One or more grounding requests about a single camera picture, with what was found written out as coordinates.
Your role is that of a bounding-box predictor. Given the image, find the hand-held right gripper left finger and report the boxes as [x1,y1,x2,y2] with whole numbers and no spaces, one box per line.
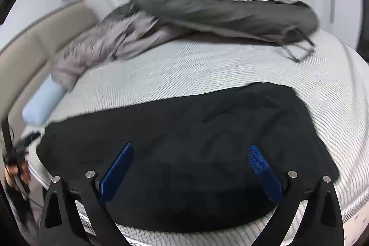
[38,143,134,246]

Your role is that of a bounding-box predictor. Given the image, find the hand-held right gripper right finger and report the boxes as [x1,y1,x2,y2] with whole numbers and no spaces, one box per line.
[248,144,345,246]

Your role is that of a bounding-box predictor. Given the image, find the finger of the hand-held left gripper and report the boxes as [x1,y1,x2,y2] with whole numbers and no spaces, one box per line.
[21,132,42,146]

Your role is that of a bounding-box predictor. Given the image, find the black pants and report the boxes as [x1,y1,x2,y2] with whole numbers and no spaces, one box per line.
[36,82,339,233]

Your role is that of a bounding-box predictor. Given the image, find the person's left hand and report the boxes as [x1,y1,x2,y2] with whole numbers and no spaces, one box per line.
[4,162,32,192]

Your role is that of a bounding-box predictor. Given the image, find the light blue bolster pillow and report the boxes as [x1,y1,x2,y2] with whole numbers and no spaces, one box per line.
[22,79,67,126]

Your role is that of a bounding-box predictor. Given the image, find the beige upholstered headboard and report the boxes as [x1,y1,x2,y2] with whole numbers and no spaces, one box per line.
[0,0,98,131]

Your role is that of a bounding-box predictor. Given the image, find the grey lilac garment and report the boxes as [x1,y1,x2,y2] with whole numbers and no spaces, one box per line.
[51,11,196,92]

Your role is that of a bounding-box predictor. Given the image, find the white honeycomb pattern mattress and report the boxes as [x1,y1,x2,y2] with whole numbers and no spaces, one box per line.
[17,30,369,246]

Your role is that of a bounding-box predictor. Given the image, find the olive green garment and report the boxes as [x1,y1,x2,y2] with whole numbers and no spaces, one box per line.
[108,0,320,62]

